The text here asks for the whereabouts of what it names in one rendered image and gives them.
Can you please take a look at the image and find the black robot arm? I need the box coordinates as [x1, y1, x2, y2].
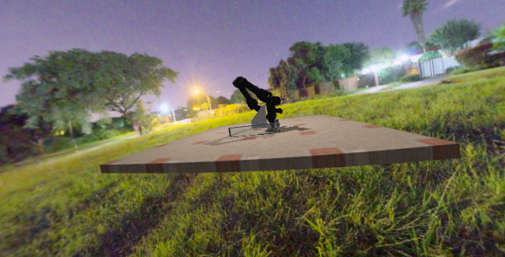
[233, 76, 283, 114]

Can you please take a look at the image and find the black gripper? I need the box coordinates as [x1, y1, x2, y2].
[266, 106, 277, 123]

